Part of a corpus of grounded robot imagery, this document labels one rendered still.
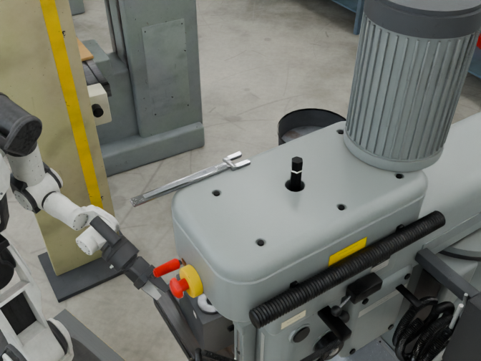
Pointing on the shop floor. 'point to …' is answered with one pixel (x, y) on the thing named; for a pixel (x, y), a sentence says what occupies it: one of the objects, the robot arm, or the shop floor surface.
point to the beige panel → (57, 130)
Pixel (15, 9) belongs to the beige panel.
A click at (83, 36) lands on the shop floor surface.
